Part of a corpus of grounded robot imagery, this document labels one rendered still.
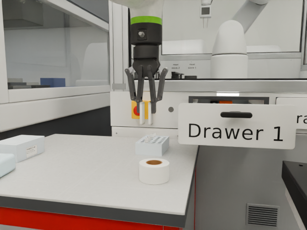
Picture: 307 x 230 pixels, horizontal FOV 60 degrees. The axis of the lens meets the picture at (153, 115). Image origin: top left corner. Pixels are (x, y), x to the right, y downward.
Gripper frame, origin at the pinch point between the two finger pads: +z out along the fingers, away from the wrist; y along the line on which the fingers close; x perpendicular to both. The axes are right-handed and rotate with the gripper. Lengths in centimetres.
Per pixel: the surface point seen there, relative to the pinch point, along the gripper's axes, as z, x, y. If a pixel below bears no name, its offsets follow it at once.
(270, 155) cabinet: 18, 26, 41
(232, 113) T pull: -2.2, -11.5, 24.8
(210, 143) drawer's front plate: 6.2, -8.1, 19.6
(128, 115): 4.2, 24.7, -14.4
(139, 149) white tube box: 11.1, -1.5, -2.0
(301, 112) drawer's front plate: 1, 25, 50
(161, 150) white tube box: 11.1, -1.2, 5.2
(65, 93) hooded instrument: -4, 45, -56
